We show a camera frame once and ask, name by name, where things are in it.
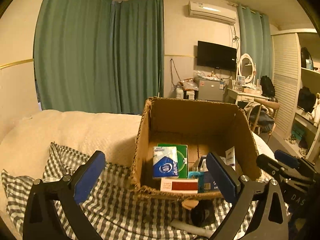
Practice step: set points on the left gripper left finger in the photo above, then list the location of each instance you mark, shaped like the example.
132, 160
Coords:
41, 220

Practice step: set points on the brown cardboard box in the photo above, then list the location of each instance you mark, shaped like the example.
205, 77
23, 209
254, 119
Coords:
204, 127

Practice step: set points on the white dressing table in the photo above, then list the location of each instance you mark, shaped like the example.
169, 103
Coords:
236, 97

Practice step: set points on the white purple tube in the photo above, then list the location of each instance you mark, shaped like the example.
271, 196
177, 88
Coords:
230, 157

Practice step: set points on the cream quilted blanket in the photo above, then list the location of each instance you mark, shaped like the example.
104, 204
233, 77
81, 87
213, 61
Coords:
25, 149

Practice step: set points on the red white cigarette box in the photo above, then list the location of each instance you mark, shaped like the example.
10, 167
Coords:
183, 186

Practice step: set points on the black square object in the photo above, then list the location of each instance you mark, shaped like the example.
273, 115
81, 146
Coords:
203, 214

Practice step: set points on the green cigarette box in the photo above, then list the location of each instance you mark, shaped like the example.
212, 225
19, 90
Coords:
182, 157

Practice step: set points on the blue white tissue pack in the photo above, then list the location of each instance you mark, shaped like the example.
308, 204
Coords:
165, 162

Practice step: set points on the black wall television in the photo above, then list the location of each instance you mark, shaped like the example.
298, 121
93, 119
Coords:
216, 56

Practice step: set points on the black backpack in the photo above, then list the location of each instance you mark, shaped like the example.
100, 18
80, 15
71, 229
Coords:
267, 86

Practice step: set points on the grey checked cloth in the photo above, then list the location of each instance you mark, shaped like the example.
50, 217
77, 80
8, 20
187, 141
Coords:
112, 208

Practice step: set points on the right green curtain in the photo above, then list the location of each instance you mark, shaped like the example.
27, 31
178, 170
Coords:
255, 37

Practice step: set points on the wooden chair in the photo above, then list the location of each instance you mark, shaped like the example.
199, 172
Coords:
261, 115

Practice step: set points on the white louvered wardrobe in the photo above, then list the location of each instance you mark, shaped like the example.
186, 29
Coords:
288, 78

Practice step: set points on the white cylinder bottle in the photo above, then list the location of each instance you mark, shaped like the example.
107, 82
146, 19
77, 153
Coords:
191, 228

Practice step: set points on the white air conditioner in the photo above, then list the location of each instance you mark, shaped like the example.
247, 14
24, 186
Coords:
212, 12

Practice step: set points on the grey mini fridge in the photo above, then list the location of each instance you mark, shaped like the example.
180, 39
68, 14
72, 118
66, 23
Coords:
210, 90

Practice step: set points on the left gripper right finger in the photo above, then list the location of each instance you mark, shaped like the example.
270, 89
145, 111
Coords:
269, 220

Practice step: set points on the white oval vanity mirror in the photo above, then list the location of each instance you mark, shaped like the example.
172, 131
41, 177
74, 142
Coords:
246, 69

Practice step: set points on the large green curtain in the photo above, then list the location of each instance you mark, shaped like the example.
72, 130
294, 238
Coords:
99, 56

